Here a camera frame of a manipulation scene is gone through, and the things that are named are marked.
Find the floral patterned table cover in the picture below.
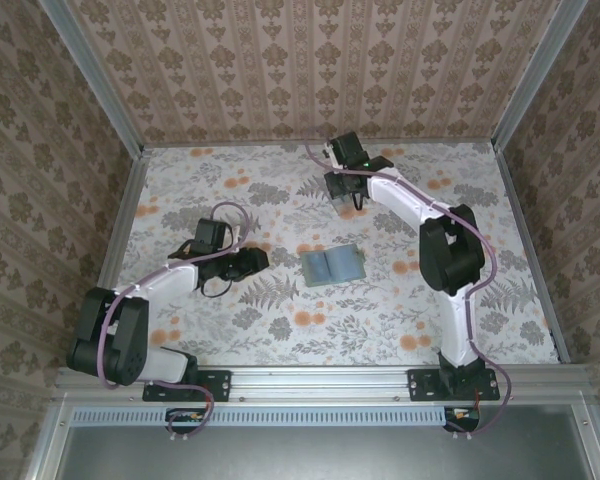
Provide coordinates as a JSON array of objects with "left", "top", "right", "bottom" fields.
[{"left": 94, "top": 143, "right": 564, "bottom": 366}]

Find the grey metal panel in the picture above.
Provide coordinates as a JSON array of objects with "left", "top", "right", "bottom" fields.
[{"left": 27, "top": 424, "right": 600, "bottom": 480}]

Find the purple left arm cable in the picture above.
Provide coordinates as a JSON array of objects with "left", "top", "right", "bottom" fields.
[{"left": 97, "top": 201, "right": 255, "bottom": 444}]

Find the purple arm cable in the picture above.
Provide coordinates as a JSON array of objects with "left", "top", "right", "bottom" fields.
[
  {"left": 97, "top": 201, "right": 255, "bottom": 444},
  {"left": 303, "top": 142, "right": 514, "bottom": 441}
]

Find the aluminium left side rail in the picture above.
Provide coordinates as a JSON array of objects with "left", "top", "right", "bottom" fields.
[{"left": 73, "top": 147, "right": 151, "bottom": 369}]

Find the aluminium rail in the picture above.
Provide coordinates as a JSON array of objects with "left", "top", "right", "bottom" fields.
[
  {"left": 73, "top": 147, "right": 151, "bottom": 369},
  {"left": 54, "top": 363, "right": 594, "bottom": 401},
  {"left": 142, "top": 137, "right": 496, "bottom": 149},
  {"left": 493, "top": 144, "right": 572, "bottom": 365}
]

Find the aluminium back rail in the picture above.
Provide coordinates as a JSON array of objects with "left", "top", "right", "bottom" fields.
[{"left": 142, "top": 137, "right": 496, "bottom": 149}]

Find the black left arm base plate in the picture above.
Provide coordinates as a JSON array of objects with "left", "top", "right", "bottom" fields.
[{"left": 142, "top": 368, "right": 231, "bottom": 404}]

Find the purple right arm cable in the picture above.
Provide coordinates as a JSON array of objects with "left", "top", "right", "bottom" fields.
[{"left": 303, "top": 142, "right": 514, "bottom": 441}]

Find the aluminium front rail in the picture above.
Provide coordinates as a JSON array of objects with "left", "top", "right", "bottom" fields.
[{"left": 54, "top": 363, "right": 594, "bottom": 401}]

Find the aluminium right side rail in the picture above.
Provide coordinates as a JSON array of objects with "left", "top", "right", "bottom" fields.
[{"left": 493, "top": 144, "right": 572, "bottom": 365}]

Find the white slotted cable duct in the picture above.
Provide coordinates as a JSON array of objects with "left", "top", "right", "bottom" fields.
[{"left": 72, "top": 405, "right": 449, "bottom": 427}]

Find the aluminium right corner post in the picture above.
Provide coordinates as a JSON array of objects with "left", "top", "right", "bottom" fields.
[{"left": 490, "top": 0, "right": 592, "bottom": 151}]

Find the aluminium corner post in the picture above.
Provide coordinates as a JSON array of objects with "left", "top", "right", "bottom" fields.
[
  {"left": 38, "top": 0, "right": 146, "bottom": 154},
  {"left": 490, "top": 0, "right": 592, "bottom": 151}
]

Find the aluminium left corner post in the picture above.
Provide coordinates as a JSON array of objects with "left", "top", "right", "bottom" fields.
[{"left": 38, "top": 0, "right": 146, "bottom": 154}]

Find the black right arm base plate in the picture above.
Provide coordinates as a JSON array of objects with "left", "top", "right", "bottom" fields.
[{"left": 407, "top": 368, "right": 501, "bottom": 404}]

